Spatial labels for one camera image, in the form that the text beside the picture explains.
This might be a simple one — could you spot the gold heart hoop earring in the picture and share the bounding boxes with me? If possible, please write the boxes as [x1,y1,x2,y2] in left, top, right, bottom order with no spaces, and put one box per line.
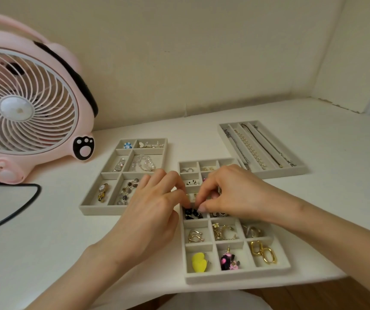
[187,229,205,244]

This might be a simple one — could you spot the pink black bow earring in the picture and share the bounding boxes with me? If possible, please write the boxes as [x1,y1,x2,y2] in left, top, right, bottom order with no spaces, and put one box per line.
[219,247,241,271]

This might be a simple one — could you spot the person's right forearm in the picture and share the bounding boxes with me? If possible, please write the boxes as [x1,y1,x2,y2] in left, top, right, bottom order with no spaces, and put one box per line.
[288,203,370,307]

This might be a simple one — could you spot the silver necklace pink charm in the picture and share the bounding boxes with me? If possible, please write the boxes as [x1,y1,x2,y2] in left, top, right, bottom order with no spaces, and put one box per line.
[254,125,297,167]

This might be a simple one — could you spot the grey earring grid tray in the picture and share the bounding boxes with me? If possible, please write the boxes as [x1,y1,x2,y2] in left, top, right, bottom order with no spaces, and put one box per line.
[178,158,291,285]

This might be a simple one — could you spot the white table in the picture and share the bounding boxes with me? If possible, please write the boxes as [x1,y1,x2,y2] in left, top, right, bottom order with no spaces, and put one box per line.
[0,98,370,310]

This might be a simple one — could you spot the person's right hand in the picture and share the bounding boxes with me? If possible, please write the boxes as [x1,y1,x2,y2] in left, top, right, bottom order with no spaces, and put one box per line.
[194,164,305,227]

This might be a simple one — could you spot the gold round-faced ring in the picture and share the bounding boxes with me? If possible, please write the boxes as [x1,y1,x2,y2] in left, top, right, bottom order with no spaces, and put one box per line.
[97,183,110,203]

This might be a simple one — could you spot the grey bracelet tray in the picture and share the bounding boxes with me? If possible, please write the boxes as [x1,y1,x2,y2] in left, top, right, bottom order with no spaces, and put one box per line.
[79,138,169,216]

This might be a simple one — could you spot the gold oval hoop earring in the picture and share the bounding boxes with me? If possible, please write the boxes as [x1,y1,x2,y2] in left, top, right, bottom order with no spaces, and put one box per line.
[249,240,264,257]
[261,247,277,265]

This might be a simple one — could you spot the silver chain necklace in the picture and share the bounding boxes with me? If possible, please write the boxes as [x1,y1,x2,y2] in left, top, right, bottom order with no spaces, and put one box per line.
[223,127,250,170]

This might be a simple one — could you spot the pink animal-shaped desk fan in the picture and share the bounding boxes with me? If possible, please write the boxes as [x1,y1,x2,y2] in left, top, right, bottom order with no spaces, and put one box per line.
[0,9,99,185]

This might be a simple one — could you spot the brown stone bead bracelet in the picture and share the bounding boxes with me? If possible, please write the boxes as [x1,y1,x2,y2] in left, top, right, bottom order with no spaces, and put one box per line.
[117,178,140,205]

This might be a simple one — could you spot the black bow earrings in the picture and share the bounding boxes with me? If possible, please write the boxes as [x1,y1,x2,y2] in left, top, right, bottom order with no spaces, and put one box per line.
[184,208,204,220]

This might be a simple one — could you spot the grey necklace tray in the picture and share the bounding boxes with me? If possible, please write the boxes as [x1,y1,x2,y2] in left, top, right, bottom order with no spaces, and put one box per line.
[218,120,309,180]

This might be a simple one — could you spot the black power cable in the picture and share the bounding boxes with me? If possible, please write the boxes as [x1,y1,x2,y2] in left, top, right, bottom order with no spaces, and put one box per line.
[0,182,42,236]

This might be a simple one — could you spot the person's left hand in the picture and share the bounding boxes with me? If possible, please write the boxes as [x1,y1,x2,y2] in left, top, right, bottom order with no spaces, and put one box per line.
[94,168,191,266]

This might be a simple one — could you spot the brown cord necklace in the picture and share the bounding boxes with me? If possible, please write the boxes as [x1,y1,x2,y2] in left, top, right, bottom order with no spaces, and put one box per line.
[241,123,284,168]

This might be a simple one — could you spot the small pearl bead necklace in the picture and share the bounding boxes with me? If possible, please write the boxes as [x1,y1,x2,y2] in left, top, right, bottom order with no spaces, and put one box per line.
[235,129,266,170]

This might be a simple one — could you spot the shiny wide hoop earring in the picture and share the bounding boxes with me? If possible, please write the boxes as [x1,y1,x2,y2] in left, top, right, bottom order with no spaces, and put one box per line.
[242,225,264,239]

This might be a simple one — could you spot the gold chunky hoop earring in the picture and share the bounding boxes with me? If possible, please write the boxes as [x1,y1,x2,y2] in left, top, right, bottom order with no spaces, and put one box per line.
[218,225,239,241]

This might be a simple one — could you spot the white pearl bead bracelet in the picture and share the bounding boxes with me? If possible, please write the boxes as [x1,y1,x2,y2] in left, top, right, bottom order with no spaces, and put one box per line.
[132,155,157,173]

